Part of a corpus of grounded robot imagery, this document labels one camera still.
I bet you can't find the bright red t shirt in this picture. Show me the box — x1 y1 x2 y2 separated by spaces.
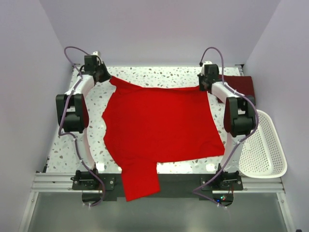
102 77 225 201

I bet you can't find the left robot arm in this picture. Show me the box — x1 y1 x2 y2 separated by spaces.
56 51 111 191

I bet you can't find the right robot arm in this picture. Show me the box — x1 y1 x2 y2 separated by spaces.
194 62 259 192

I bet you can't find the folded dark red t shirt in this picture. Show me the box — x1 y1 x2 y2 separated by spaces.
211 75 255 103

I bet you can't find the white perforated plastic basket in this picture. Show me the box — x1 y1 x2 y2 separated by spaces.
239 110 287 179

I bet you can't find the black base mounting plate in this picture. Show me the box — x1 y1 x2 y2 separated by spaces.
71 171 243 206

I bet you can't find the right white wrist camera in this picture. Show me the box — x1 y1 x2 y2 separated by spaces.
201 62 213 75

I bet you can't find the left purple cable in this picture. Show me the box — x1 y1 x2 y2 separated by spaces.
58 46 107 207

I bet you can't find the purple cable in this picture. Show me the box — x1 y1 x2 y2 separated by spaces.
58 46 107 207
192 46 260 201

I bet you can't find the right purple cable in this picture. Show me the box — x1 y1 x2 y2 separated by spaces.
192 46 260 201

